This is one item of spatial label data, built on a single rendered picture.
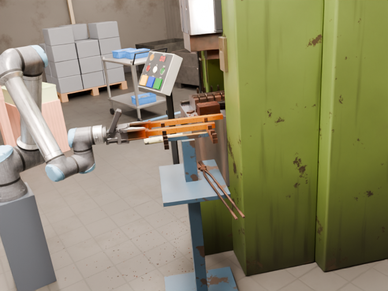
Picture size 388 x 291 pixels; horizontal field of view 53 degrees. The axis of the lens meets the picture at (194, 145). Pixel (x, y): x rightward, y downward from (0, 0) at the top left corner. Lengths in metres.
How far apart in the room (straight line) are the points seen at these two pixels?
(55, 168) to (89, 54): 5.52
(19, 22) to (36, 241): 6.61
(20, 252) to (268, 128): 1.55
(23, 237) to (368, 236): 1.97
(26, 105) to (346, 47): 1.50
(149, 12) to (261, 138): 7.79
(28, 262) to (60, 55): 5.02
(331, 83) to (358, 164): 0.48
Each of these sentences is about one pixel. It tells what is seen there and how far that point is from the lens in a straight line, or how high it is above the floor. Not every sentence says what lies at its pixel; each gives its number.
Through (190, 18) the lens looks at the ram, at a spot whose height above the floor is 1.45.
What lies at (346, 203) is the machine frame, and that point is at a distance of 2.30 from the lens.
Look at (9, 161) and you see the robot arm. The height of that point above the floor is 0.81.
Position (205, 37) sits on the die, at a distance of 2.25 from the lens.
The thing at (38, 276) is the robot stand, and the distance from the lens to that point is 2.62.
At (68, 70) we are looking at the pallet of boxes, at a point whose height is 0.53.
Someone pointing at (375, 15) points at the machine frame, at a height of 1.41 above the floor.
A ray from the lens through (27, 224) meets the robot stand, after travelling 2.43.
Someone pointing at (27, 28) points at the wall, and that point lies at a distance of 8.71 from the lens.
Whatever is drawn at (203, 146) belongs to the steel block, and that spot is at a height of 0.75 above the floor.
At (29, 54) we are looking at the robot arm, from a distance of 2.07.
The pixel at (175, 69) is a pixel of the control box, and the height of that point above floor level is 1.09.
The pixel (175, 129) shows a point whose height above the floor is 1.00.
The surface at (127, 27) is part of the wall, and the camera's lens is 9.36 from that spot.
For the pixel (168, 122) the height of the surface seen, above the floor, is 1.00.
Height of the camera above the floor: 1.57
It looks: 21 degrees down
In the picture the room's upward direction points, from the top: 5 degrees counter-clockwise
